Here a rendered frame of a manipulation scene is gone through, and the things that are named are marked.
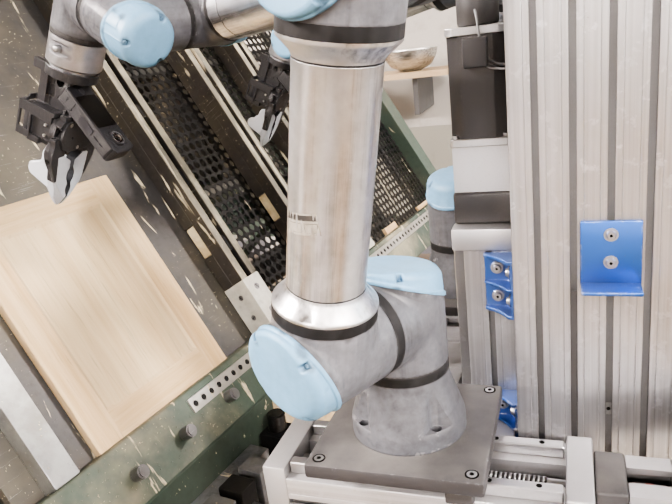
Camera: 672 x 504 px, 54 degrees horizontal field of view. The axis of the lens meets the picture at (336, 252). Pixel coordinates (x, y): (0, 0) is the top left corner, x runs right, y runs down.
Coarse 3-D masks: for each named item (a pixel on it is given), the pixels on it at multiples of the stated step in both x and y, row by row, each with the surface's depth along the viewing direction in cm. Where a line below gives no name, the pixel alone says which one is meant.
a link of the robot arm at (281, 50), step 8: (440, 0) 114; (448, 0) 114; (408, 8) 118; (416, 8) 118; (424, 8) 118; (440, 8) 116; (448, 8) 117; (408, 16) 121; (272, 32) 132; (272, 40) 132; (280, 48) 132; (280, 56) 133; (288, 56) 131
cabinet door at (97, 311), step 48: (48, 192) 133; (96, 192) 142; (0, 240) 121; (48, 240) 129; (96, 240) 137; (144, 240) 145; (0, 288) 117; (48, 288) 124; (96, 288) 131; (144, 288) 140; (48, 336) 119; (96, 336) 127; (144, 336) 135; (192, 336) 143; (48, 384) 117; (96, 384) 122; (144, 384) 129; (192, 384) 138; (96, 432) 118
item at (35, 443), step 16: (0, 368) 109; (0, 384) 108; (16, 384) 109; (0, 400) 106; (16, 400) 108; (0, 416) 107; (16, 416) 107; (32, 416) 109; (16, 432) 106; (32, 432) 108; (48, 432) 110; (16, 448) 108; (32, 448) 107; (48, 448) 108; (32, 464) 107; (48, 464) 107; (64, 464) 109; (48, 480) 106; (64, 480) 108
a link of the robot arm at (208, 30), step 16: (192, 0) 86; (208, 0) 85; (224, 0) 82; (240, 0) 80; (256, 0) 78; (432, 0) 61; (192, 16) 86; (208, 16) 85; (224, 16) 83; (240, 16) 82; (256, 16) 80; (272, 16) 79; (192, 32) 86; (208, 32) 88; (224, 32) 86; (240, 32) 85; (256, 32) 84; (192, 48) 90
